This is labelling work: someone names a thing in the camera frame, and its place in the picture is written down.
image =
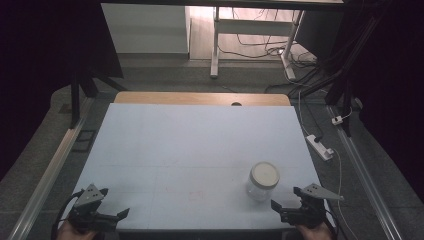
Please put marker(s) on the white power strip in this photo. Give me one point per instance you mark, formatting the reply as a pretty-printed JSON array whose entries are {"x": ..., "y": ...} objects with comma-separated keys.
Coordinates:
[{"x": 319, "y": 147}]

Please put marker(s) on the white cabinet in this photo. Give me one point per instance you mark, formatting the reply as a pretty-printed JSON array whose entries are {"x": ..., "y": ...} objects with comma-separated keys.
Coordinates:
[{"x": 146, "y": 30}]

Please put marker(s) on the black metal stand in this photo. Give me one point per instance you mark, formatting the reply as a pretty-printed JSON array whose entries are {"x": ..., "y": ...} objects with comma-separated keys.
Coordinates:
[
  {"x": 346, "y": 86},
  {"x": 75, "y": 100}
]

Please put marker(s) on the person's right hand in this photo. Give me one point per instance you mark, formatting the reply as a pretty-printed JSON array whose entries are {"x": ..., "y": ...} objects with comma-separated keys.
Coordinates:
[{"x": 315, "y": 234}]

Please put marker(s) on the clear glass jar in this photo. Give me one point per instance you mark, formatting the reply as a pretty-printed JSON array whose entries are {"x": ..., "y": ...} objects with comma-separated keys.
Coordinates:
[{"x": 258, "y": 193}]

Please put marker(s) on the small white adapter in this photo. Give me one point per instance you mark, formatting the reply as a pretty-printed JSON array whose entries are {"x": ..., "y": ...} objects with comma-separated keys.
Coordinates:
[{"x": 337, "y": 120}]

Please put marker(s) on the white table mat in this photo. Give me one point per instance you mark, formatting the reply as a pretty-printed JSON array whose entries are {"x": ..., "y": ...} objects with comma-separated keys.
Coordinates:
[{"x": 186, "y": 146}]

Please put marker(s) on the white desk frame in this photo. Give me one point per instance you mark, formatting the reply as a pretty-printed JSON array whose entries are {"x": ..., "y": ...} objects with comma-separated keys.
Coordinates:
[{"x": 253, "y": 27}]

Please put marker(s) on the dark curtain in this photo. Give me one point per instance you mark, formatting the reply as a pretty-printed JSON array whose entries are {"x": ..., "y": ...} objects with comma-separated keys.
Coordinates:
[
  {"x": 396, "y": 83},
  {"x": 40, "y": 50}
]

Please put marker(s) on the black floor plate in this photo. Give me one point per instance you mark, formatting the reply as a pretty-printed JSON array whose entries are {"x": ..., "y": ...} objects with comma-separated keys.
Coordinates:
[{"x": 83, "y": 140}]

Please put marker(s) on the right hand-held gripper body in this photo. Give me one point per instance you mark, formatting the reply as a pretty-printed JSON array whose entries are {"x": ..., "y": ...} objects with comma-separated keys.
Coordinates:
[{"x": 311, "y": 208}]

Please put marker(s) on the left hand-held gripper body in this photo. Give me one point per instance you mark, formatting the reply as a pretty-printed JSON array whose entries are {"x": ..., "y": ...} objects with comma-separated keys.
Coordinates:
[{"x": 87, "y": 200}]

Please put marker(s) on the cream round jar lid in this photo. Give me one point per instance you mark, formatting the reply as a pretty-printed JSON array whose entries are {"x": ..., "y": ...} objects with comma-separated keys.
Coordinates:
[{"x": 265, "y": 174}]

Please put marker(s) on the aluminium floor rail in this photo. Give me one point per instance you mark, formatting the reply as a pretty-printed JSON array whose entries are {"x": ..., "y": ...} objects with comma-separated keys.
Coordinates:
[
  {"x": 50, "y": 176},
  {"x": 366, "y": 176}
]

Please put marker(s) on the black plug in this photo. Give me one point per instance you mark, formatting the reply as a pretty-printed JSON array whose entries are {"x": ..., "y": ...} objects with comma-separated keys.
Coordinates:
[{"x": 319, "y": 138}]

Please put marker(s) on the person's left hand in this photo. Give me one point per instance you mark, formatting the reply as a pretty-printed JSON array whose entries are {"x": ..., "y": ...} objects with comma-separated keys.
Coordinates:
[{"x": 71, "y": 234}]

